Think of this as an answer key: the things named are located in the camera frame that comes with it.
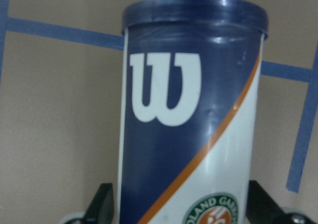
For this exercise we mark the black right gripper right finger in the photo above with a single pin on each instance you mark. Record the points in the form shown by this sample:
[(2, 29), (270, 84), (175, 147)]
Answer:
[(262, 209)]

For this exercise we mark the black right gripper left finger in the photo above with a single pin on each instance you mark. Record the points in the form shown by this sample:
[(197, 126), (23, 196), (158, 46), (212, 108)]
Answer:
[(99, 211)]

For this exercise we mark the Wilson tennis ball can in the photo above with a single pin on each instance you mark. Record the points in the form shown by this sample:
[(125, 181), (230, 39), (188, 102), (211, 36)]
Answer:
[(190, 81)]

